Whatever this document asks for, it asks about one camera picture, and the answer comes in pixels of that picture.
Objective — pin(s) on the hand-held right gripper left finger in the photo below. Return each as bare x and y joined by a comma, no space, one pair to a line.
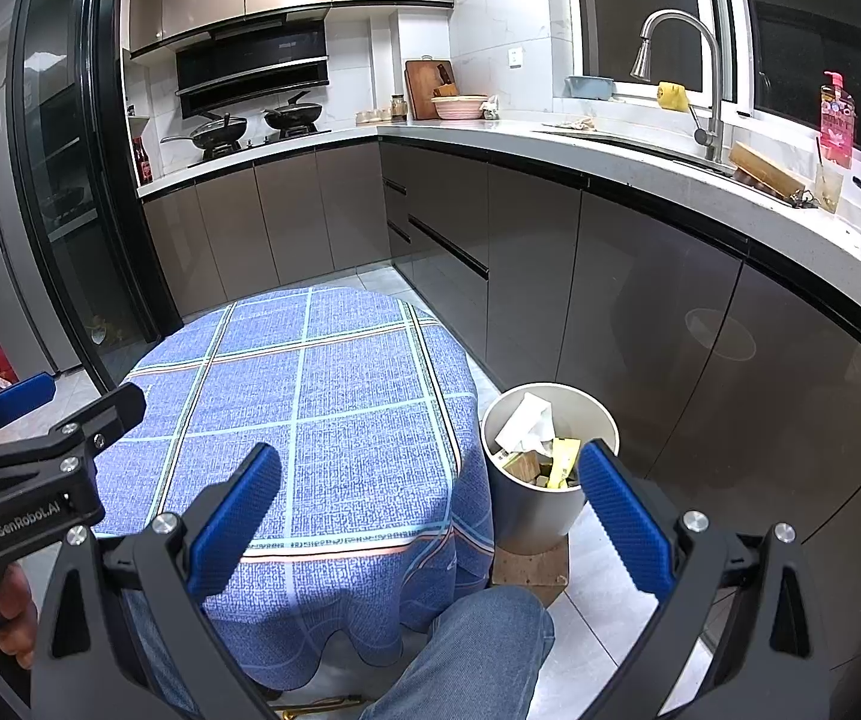
239,517

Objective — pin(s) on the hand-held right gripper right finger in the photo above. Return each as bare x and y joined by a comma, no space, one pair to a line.
625,517

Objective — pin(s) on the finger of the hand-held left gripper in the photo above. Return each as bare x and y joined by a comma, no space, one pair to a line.
111,416
21,396

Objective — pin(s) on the yellow grey foil packet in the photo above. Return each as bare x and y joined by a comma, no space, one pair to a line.
565,457

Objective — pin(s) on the white trash bin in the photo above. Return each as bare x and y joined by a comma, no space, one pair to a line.
535,517

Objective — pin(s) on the white tissue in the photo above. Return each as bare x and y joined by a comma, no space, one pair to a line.
528,420

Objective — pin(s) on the person's left hand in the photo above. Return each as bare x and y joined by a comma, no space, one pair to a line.
18,615

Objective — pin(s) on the round table blue tablecloth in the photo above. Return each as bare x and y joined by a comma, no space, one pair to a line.
340,405

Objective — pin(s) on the silver refrigerator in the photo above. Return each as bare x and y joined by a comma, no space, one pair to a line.
3,240

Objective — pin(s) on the person's left leg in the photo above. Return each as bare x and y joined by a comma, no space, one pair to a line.
156,652

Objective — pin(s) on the person's leg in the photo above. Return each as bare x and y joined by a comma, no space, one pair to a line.
156,652
468,652

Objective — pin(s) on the black framed glass door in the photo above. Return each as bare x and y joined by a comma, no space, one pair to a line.
63,202

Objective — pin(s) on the person's right leg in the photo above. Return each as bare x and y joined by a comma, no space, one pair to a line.
468,652

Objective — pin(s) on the dark sauce bottle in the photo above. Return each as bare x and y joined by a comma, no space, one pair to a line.
144,165

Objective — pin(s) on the black wok with lid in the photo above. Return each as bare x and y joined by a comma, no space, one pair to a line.
213,136

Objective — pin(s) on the gas stove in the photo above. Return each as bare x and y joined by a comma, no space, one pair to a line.
265,146

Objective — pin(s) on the black range hood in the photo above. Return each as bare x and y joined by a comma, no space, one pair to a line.
250,67

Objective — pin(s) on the wooden box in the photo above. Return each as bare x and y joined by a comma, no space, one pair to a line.
768,169

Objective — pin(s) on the clear drinking glass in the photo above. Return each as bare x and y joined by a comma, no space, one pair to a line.
829,191

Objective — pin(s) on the row of small cups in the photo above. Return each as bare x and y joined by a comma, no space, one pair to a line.
372,115

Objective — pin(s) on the glass jar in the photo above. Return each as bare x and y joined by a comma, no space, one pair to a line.
398,107

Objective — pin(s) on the yellow sponge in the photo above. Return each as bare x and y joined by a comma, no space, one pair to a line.
673,96

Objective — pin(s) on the blue tray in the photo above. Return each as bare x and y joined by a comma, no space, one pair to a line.
590,88

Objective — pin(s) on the steel kitchen faucet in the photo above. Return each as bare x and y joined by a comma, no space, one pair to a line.
714,90

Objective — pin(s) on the woven basket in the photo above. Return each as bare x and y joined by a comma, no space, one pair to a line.
460,109

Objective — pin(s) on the pink soap bottle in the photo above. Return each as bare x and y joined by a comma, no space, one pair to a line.
837,124

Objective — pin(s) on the wooden cutting board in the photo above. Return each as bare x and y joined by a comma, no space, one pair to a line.
423,82

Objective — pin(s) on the white wall socket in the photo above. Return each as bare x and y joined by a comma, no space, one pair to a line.
515,56

